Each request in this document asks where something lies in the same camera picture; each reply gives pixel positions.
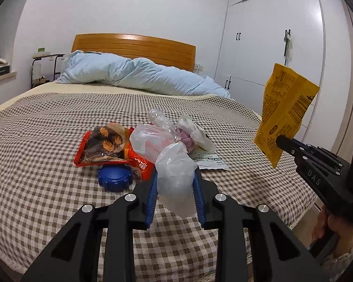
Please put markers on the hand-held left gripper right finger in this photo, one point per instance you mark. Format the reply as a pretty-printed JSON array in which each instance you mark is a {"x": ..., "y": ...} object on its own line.
[{"x": 200, "y": 205}]

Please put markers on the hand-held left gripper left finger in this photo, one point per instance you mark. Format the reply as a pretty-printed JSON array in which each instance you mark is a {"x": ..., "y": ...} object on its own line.
[{"x": 152, "y": 202}]

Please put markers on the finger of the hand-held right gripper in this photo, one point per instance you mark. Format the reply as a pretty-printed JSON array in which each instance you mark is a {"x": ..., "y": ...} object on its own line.
[{"x": 291, "y": 147}]

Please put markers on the clear plastic bag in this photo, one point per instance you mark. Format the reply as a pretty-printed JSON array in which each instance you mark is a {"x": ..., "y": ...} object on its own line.
[{"x": 176, "y": 176}]

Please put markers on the yellow snack packet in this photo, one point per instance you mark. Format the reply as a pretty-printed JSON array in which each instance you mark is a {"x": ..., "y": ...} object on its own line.
[{"x": 285, "y": 108}]

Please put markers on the blue plastic lid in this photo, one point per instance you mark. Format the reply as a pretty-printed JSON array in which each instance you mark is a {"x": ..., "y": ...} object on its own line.
[{"x": 114, "y": 179}]

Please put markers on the purple cloth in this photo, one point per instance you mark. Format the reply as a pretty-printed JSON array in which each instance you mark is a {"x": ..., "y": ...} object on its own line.
[{"x": 185, "y": 141}]

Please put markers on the white tissue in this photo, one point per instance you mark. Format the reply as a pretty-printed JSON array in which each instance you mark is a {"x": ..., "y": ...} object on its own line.
[{"x": 197, "y": 132}]

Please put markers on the red chocolate roll packet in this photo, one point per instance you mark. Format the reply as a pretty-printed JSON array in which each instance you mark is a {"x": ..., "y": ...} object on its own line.
[{"x": 100, "y": 147}]

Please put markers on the person's right forearm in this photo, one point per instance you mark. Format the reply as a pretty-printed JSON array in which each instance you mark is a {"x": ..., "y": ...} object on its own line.
[{"x": 344, "y": 267}]

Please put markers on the person's right hand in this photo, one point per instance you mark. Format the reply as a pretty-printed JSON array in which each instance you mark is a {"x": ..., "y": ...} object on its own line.
[{"x": 345, "y": 235}]

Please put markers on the white dog food packet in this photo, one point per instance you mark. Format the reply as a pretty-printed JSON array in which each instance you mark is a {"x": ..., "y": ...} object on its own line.
[{"x": 208, "y": 161}]

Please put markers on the white plastic bag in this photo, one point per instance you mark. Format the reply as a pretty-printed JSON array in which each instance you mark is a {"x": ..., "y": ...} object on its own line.
[{"x": 150, "y": 141}]

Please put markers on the light wooden door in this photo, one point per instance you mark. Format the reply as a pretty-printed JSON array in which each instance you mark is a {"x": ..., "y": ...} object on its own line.
[{"x": 348, "y": 94}]

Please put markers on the clear crumpled wrapper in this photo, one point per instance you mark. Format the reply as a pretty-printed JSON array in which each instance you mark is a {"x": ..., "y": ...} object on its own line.
[{"x": 161, "y": 120}]

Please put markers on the white hanging pouch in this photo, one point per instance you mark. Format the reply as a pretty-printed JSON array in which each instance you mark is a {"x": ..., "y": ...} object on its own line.
[{"x": 289, "y": 47}]

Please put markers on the white wardrobe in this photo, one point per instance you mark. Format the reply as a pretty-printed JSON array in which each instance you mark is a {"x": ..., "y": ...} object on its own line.
[{"x": 261, "y": 50}]

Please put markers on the brown checked bedspread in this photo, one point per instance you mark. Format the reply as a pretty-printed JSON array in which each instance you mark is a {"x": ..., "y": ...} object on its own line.
[{"x": 47, "y": 158}]

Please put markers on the light blue duvet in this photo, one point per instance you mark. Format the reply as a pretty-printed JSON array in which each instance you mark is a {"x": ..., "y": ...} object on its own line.
[{"x": 135, "y": 73}]

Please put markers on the beige bed sheet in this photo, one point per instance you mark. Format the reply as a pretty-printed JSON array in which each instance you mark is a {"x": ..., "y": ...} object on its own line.
[{"x": 61, "y": 88}]

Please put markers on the wooden headboard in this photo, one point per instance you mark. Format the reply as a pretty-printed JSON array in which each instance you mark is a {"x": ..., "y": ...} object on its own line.
[{"x": 135, "y": 45}]

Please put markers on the dark box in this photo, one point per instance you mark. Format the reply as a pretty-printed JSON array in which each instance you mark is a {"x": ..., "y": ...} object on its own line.
[{"x": 1, "y": 71}]

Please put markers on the wall socket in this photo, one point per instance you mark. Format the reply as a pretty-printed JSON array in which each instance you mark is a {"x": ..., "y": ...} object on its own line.
[{"x": 200, "y": 67}]

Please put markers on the black frame bedside table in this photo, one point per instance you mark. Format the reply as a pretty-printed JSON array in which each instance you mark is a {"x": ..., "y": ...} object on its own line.
[{"x": 47, "y": 56}]

